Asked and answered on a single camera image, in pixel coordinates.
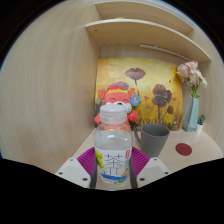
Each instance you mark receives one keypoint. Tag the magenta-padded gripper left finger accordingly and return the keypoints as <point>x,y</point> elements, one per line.
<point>74,171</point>

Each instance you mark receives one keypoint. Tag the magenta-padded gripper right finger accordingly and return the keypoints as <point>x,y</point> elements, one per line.
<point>151,170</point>

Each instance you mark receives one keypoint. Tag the clear plastic drink bottle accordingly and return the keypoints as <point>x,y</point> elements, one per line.
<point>112,146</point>

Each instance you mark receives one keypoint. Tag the grey ribbed mug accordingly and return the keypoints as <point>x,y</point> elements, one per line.
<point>153,141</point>

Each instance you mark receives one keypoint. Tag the flat round red coaster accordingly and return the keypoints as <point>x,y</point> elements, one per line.
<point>183,149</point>

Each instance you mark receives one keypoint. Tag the small potted green plant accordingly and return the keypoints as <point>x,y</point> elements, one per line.
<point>200,125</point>

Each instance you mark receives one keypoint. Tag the pale teal vase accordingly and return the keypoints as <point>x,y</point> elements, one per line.
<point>191,116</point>

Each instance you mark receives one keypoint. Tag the red plush mascot toy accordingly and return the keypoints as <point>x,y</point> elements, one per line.
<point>115,95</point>

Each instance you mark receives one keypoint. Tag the yellow poppy flower painting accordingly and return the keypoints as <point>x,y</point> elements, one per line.
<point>150,76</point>

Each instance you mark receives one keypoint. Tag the pink flower bouquet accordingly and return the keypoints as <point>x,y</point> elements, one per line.
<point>191,74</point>

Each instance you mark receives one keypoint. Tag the white light bar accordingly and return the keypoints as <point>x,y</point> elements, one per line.
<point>166,50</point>

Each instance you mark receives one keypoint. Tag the light wood shelf board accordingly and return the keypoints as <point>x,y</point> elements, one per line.
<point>140,31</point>
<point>140,10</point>

